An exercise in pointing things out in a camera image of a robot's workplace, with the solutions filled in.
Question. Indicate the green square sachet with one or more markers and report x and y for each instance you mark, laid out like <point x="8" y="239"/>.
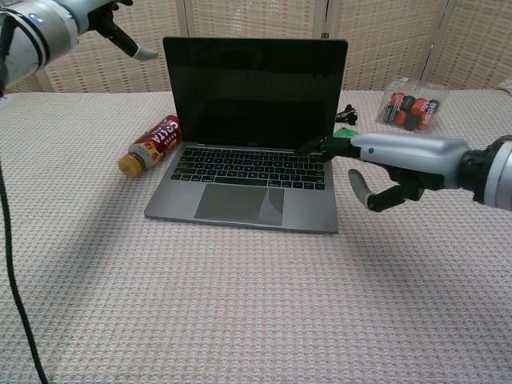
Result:
<point x="346" y="133"/>

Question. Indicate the red coffee bottle tan cap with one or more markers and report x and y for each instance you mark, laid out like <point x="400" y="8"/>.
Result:
<point x="156" y="142"/>

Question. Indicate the black binder clip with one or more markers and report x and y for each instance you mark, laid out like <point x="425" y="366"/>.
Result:
<point x="347" y="114"/>

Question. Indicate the pink woven tablecloth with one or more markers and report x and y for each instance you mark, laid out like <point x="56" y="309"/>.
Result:
<point x="240" y="300"/>

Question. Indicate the woven folding screen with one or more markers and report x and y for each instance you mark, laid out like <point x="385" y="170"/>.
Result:
<point x="384" y="44"/>

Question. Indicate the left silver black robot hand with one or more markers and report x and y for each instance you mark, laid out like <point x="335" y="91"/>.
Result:
<point x="116" y="32"/>

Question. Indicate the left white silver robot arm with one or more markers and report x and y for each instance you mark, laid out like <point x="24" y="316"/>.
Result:
<point x="40" y="36"/>

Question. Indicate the silver laptop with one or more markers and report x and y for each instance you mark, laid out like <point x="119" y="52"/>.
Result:
<point x="248" y="100"/>

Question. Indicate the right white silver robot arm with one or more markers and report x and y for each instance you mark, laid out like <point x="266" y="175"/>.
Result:
<point x="494" y="176"/>

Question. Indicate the clear bag of batteries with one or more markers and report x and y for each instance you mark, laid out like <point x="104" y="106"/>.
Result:
<point x="412" y="106"/>

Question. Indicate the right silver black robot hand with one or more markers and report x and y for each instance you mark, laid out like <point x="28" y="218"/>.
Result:
<point x="408" y="156"/>

